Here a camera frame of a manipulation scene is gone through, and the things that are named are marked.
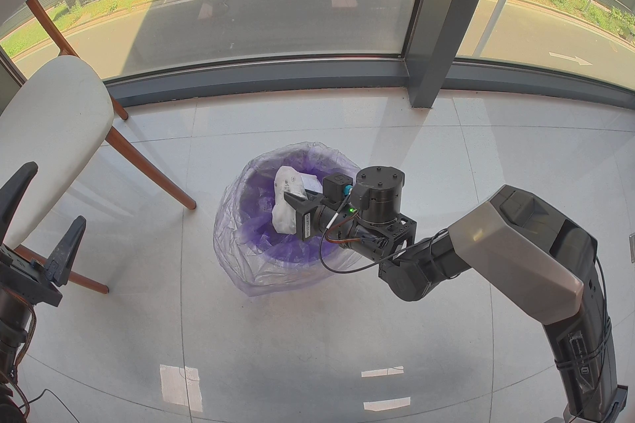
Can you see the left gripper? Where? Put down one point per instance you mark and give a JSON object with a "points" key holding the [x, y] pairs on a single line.
{"points": [[27, 280]]}

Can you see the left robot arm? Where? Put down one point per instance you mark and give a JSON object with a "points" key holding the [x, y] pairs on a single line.
{"points": [[12, 327]]}

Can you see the white chair with wooden legs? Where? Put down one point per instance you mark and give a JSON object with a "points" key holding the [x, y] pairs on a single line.
{"points": [[49, 113]]}

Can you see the purple plastic bag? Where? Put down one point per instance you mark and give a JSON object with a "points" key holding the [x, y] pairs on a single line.
{"points": [[238, 262]]}

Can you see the window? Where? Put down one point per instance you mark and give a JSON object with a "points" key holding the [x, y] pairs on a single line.
{"points": [[278, 14]]}

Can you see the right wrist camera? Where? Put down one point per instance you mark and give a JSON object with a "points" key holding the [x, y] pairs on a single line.
{"points": [[337, 185]]}

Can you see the white plastic wrapper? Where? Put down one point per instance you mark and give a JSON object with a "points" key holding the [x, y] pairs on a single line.
{"points": [[287, 183]]}

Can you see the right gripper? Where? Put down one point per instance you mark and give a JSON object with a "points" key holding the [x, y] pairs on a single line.
{"points": [[320, 220]]}

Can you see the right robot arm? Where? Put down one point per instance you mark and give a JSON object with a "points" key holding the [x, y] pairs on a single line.
{"points": [[521, 252]]}

